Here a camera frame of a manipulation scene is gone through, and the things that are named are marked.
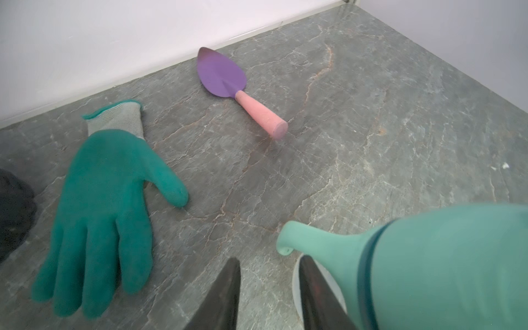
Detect mint green bottle handle ring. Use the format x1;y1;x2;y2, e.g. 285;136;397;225
276;220;386;330

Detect mint green bottle cap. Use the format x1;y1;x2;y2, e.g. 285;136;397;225
371;204;527;329

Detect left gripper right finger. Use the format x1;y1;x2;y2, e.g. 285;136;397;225
298;255;356;330

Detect teal bottle collar with nipple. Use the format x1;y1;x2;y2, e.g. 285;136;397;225
357;220;395;330

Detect purple trowel with pink handle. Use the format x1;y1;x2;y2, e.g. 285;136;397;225
197;47;288;140

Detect green rubber glove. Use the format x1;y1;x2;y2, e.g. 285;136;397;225
32;100;188;318

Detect dark purple glass vase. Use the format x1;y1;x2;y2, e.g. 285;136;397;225
1;169;37;262

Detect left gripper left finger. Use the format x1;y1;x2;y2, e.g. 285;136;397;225
184;257;241;330

